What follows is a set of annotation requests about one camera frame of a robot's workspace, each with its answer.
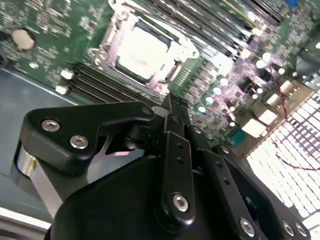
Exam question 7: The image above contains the metal socket cover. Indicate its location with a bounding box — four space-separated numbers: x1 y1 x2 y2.
96 10 201 88

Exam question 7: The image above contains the silver CPU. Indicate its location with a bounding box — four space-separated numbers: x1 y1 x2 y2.
115 20 177 85

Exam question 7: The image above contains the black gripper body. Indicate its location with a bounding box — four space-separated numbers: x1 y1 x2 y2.
49 121 240 240

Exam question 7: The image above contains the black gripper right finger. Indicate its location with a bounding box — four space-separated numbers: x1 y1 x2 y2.
178 98 313 240

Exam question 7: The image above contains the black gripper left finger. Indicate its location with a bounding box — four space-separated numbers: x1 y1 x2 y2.
9 91 197 223

